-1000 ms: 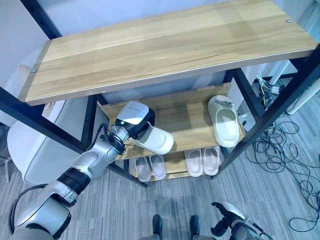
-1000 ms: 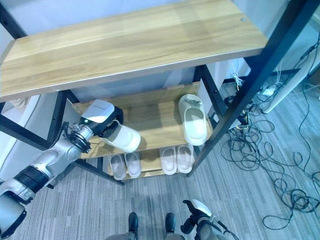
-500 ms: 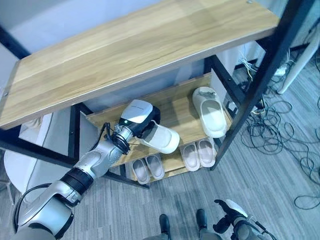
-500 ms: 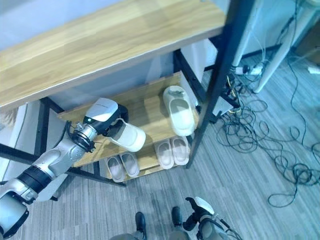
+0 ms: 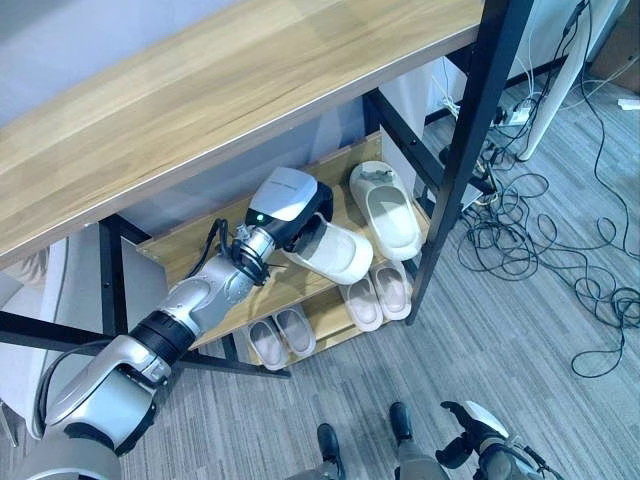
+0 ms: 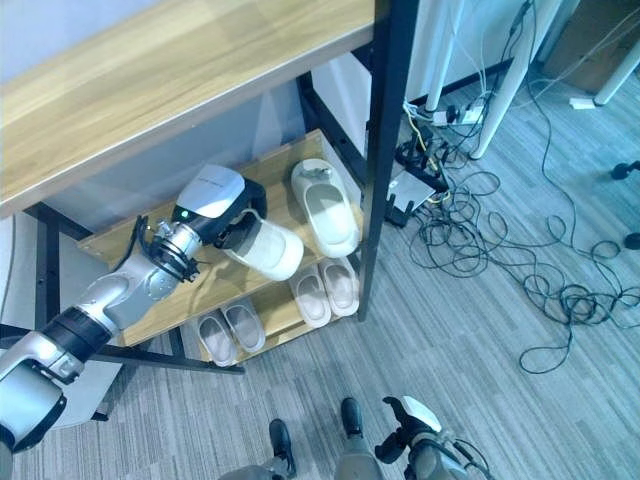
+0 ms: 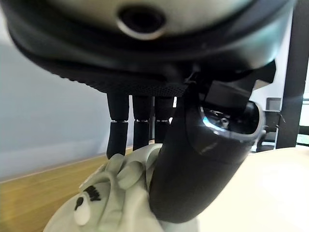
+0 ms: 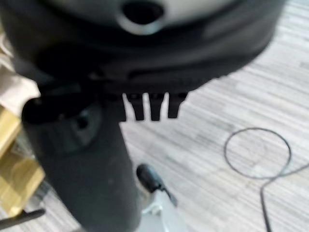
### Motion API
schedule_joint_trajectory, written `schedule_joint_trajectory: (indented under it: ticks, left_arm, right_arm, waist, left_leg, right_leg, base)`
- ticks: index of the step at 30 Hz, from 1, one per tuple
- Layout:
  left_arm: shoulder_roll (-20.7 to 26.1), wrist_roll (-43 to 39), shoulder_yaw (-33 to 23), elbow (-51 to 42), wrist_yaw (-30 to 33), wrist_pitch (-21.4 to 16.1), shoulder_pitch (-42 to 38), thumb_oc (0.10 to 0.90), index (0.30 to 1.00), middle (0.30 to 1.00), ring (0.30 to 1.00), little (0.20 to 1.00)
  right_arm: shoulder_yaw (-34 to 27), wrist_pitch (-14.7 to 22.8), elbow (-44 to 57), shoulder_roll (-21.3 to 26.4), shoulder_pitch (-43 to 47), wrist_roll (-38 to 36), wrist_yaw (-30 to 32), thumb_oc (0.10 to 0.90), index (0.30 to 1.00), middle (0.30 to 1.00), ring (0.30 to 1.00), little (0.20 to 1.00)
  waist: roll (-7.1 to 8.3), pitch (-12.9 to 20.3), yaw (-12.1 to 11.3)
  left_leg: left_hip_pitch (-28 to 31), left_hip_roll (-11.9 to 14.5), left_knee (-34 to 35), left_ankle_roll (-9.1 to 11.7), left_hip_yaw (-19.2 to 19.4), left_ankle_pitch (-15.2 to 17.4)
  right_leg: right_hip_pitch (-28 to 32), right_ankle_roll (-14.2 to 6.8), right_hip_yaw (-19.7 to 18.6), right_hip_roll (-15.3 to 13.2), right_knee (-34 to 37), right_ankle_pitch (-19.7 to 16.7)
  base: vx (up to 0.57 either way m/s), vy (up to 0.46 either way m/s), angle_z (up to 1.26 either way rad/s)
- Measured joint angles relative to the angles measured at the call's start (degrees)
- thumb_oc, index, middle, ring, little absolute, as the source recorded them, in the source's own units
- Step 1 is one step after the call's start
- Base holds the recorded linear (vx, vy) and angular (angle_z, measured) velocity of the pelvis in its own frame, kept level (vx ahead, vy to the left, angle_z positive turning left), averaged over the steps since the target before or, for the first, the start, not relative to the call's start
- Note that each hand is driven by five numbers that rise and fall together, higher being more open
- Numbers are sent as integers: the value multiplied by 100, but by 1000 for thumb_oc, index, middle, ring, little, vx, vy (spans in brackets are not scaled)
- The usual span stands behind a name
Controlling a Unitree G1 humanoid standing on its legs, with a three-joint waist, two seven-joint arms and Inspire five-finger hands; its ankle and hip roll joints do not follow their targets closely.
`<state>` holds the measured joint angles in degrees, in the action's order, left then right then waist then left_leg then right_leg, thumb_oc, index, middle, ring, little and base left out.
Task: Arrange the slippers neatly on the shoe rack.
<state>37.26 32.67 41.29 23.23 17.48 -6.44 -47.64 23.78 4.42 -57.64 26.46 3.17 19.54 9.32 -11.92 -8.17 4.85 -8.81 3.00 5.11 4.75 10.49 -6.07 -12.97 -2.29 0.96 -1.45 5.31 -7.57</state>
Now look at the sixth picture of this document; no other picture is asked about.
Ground black power strip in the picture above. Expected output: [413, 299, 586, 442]
[393, 141, 450, 192]

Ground grey floor base plate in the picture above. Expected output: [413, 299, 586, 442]
[47, 347, 125, 427]

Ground tangled black cables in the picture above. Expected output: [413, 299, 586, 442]
[399, 0, 640, 374]

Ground robot right leg and foot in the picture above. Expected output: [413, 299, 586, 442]
[333, 396, 377, 480]

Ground white power strip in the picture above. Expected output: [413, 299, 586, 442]
[432, 101, 485, 127]

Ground cream slipper with charm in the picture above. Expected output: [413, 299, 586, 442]
[290, 157, 363, 259]

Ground cardboard box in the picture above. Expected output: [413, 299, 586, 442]
[541, 0, 640, 96]

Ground cream slipper plain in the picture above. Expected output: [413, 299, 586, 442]
[221, 209, 306, 282]

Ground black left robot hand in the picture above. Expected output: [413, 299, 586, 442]
[171, 162, 269, 250]

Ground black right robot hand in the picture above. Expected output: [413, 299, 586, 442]
[374, 394, 444, 463]

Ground robot left leg and foot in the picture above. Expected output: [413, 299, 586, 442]
[223, 418, 298, 480]

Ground yellow cable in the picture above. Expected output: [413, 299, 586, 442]
[405, 107, 459, 205]

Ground silver router with antennas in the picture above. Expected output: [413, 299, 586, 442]
[385, 168, 437, 227]

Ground robot leg and foot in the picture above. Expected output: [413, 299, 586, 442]
[333, 396, 377, 480]
[223, 418, 298, 480]

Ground white desk leg slanted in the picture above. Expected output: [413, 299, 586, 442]
[593, 47, 640, 107]

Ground white desk leg round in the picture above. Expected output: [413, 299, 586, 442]
[425, 0, 467, 112]

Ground beige slipper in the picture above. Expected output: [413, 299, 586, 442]
[289, 266, 333, 329]
[197, 309, 239, 367]
[220, 298, 267, 352]
[317, 256, 361, 318]

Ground wooden shoe rack black frame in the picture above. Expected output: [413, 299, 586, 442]
[0, 0, 419, 376]

